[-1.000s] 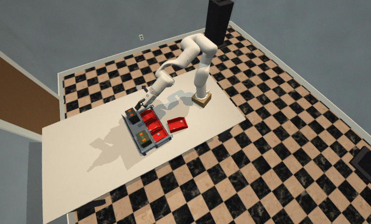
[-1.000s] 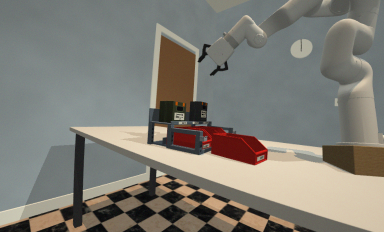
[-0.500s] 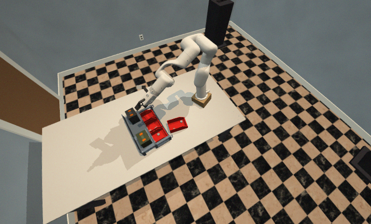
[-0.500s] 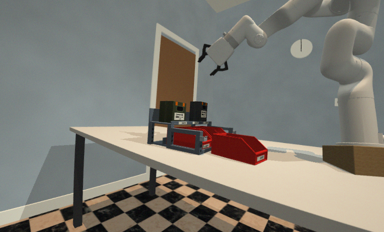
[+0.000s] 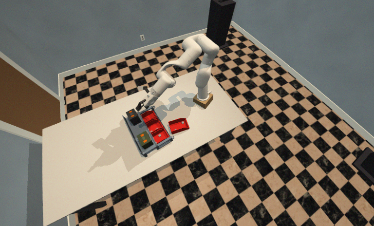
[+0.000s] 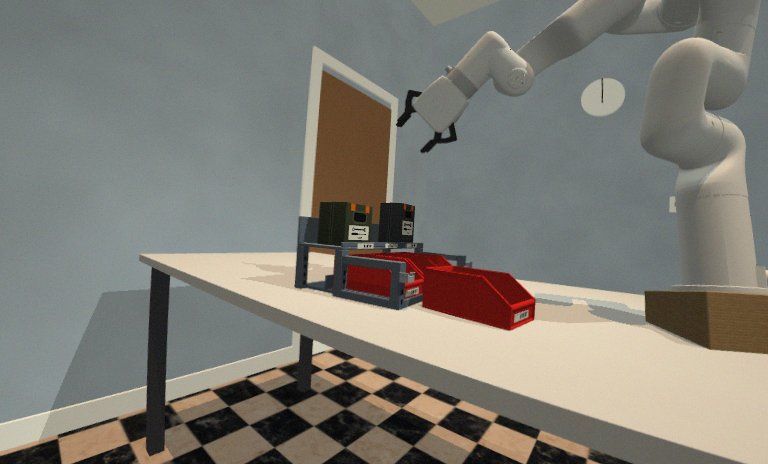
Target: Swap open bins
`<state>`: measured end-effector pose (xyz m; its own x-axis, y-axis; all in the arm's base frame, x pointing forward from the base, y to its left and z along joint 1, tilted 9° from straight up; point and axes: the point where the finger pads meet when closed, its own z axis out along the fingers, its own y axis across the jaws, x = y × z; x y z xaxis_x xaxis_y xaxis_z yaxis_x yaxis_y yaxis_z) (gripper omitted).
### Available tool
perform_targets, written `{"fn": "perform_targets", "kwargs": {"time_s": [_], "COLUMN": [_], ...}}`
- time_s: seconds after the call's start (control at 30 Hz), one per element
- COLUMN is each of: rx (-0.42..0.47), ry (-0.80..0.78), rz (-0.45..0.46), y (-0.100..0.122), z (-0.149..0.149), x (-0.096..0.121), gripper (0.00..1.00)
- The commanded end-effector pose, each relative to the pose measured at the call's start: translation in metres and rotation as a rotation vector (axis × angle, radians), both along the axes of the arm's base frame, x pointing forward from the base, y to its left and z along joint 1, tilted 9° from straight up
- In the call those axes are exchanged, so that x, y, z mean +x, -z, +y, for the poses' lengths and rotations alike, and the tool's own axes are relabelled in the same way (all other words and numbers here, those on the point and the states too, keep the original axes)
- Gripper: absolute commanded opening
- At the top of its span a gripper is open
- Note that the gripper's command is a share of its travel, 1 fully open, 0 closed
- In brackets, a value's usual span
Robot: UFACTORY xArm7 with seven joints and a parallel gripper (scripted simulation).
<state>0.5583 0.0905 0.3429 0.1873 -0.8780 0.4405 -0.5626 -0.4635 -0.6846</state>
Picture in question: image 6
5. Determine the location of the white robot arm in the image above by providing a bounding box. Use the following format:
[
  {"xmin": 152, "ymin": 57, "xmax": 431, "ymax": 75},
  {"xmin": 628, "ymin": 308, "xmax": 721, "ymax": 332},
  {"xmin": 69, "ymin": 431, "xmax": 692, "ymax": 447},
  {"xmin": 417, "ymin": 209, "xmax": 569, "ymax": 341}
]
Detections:
[{"xmin": 445, "ymin": 0, "xmax": 768, "ymax": 295}]

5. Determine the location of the grey metal shelf rack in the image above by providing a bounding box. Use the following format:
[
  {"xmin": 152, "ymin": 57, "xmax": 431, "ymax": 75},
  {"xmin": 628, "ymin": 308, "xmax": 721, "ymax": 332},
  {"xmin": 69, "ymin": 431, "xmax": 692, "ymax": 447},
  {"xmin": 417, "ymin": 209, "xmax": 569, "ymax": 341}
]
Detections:
[{"xmin": 295, "ymin": 216, "xmax": 473, "ymax": 310}]

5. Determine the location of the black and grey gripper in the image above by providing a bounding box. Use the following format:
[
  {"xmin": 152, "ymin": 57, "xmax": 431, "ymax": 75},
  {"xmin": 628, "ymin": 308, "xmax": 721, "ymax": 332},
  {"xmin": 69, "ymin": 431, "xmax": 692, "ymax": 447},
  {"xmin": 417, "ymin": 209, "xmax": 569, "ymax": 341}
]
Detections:
[{"xmin": 396, "ymin": 76, "xmax": 469, "ymax": 153}]

